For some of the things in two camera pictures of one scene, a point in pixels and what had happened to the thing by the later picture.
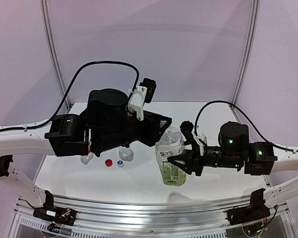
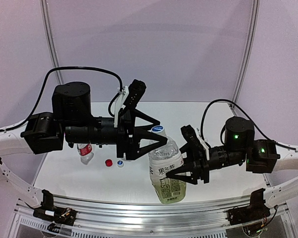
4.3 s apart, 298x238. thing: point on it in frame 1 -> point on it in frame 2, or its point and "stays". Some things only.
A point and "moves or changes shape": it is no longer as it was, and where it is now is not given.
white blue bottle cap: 120,163 stays
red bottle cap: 109,162 stays
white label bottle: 171,144 moves or changes shape
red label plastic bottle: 87,159 stays
